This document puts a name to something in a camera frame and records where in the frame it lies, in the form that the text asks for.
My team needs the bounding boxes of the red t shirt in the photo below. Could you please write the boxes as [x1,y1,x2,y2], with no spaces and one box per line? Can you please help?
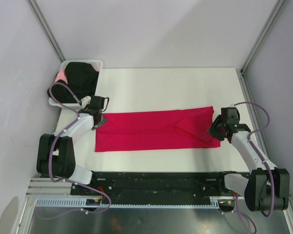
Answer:
[95,106,220,153]

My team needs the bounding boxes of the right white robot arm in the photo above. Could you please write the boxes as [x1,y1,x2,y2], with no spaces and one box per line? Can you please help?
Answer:
[208,107,290,214]

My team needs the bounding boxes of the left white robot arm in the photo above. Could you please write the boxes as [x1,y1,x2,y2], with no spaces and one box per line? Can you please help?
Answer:
[36,96,109,195]

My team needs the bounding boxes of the black t shirt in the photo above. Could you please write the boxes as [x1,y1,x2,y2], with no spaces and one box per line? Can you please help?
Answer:
[47,62,99,104]

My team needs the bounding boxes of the white plastic basket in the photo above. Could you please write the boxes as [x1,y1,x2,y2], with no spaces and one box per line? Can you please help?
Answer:
[49,59,103,109]

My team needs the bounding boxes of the pink t shirt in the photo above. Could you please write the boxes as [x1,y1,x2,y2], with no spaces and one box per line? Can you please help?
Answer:
[55,68,68,84]

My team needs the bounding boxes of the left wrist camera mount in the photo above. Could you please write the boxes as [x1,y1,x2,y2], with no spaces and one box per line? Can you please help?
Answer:
[81,96,91,106]

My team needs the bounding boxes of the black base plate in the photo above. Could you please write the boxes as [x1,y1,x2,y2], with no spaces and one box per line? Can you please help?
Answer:
[40,171,250,205]

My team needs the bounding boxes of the grey slotted cable duct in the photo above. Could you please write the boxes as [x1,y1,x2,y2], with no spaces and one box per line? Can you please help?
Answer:
[35,197,219,209]

